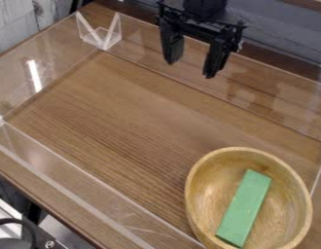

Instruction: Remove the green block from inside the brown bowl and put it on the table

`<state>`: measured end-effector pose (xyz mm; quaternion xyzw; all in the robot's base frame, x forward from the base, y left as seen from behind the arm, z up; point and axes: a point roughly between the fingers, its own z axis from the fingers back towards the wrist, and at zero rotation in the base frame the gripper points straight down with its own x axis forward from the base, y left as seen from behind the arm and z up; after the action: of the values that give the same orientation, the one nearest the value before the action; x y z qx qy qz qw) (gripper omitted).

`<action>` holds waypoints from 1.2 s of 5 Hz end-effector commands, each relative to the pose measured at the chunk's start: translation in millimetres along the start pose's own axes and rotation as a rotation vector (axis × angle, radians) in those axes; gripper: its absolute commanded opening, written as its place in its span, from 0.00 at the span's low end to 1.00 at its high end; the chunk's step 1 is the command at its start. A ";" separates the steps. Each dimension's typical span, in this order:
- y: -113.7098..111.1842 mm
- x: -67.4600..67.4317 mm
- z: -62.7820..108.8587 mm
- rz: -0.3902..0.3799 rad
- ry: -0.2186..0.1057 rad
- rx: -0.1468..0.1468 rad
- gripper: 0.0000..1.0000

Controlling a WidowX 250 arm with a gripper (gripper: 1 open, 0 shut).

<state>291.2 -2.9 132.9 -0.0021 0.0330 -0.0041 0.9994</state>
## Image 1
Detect black cable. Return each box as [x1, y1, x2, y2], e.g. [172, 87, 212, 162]
[0, 217, 39, 249]

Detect green rectangular block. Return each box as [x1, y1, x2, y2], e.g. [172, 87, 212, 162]
[214, 169, 271, 248]

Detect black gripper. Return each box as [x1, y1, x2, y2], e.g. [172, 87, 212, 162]
[157, 0, 246, 79]

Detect black metal mount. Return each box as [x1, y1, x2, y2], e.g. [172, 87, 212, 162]
[20, 216, 67, 249]

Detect clear acrylic corner bracket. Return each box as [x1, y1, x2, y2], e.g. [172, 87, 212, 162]
[74, 12, 121, 51]

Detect brown wooden bowl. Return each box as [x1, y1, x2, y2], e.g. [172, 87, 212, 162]
[184, 147, 312, 249]

